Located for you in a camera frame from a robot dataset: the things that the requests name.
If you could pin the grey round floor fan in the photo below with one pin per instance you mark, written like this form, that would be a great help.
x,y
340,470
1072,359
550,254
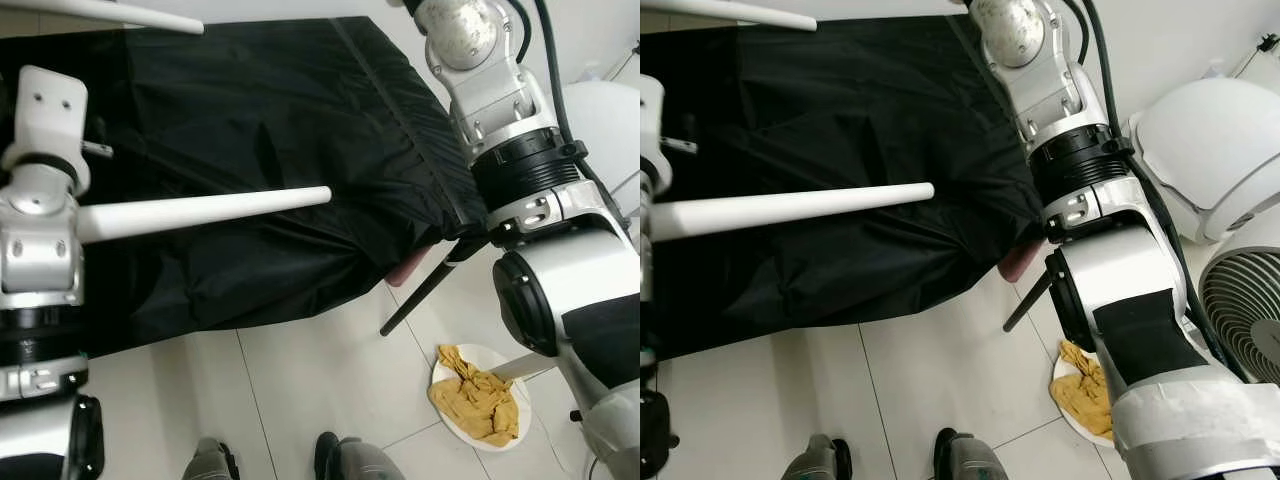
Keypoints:
x,y
1245,315

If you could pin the white plastic chair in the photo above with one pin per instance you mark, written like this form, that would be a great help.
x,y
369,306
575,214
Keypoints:
x,y
1210,150
605,130

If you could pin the white round bar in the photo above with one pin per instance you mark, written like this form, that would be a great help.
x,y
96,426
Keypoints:
x,y
520,370

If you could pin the yellow crumpled cloth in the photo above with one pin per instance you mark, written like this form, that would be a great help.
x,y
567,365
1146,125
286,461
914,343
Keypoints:
x,y
475,400
1085,395

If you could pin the white tapered plastic table leg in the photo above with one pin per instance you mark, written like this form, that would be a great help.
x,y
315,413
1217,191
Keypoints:
x,y
100,12
200,212
730,12
800,208

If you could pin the black table cloth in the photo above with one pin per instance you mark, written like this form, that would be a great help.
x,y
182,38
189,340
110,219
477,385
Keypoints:
x,y
280,130
880,130

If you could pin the white round basket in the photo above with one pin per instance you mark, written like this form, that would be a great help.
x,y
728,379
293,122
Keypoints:
x,y
520,400
1062,420

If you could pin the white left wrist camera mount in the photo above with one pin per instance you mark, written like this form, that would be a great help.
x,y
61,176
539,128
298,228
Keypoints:
x,y
45,115
652,115

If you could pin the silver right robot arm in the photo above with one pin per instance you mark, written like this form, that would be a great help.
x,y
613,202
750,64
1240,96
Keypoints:
x,y
1120,280
560,280

